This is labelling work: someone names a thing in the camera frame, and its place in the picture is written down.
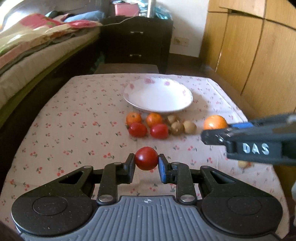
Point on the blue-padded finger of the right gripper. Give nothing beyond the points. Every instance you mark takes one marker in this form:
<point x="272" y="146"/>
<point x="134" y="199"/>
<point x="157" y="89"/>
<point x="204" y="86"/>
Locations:
<point x="270" y="120"/>

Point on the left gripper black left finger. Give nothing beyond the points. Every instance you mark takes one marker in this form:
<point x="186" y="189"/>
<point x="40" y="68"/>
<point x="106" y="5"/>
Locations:
<point x="68" y="202"/>

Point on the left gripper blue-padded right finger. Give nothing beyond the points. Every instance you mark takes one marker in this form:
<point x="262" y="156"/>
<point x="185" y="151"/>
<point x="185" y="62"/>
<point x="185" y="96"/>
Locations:
<point x="228" y="205"/>

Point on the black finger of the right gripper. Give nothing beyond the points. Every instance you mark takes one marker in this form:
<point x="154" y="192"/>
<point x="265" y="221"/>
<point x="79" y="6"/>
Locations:
<point x="266" y="147"/>

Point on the pale longan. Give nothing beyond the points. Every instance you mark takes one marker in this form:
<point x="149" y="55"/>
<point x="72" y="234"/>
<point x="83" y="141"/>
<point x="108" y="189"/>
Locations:
<point x="244" y="164"/>

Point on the large orange tangerine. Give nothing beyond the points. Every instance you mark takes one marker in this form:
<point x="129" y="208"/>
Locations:
<point x="215" y="122"/>

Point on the brown longan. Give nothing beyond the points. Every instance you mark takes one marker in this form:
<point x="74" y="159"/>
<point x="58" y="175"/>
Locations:
<point x="189" y="127"/>
<point x="172" y="118"/>
<point x="177" y="128"/>

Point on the round red tomato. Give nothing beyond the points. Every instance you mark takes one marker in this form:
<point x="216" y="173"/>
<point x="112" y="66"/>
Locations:
<point x="146" y="158"/>

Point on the oval red tomato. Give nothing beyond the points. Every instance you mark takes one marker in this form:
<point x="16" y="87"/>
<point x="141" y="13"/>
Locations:
<point x="159" y="131"/>
<point x="137" y="130"/>

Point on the white floral ceramic plate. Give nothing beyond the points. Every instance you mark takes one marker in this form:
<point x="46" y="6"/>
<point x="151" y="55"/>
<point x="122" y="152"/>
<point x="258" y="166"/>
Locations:
<point x="157" y="94"/>

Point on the wooden wardrobe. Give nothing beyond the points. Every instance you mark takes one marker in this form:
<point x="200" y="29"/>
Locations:
<point x="248" y="47"/>

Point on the cherry print tablecloth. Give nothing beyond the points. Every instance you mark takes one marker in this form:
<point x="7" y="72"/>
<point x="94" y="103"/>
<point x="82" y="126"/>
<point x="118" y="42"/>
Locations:
<point x="84" y="124"/>

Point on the dark brown stool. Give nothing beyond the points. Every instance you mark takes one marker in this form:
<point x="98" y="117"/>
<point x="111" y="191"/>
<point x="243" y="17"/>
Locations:
<point x="112" y="68"/>

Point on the dark wooden nightstand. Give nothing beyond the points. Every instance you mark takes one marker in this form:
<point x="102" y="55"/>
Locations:
<point x="137" y="40"/>

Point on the bed with beige mattress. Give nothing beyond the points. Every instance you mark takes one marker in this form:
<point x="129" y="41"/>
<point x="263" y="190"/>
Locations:
<point x="25" y="72"/>

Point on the floral quilt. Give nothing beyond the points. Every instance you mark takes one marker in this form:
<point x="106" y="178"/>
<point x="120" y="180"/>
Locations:
<point x="34" y="30"/>

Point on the pink box on nightstand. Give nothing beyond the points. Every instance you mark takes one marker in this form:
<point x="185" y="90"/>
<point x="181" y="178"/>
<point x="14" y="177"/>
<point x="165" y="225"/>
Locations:
<point x="126" y="9"/>

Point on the wall power socket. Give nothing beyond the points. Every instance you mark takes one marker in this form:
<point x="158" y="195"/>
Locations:
<point x="181" y="41"/>

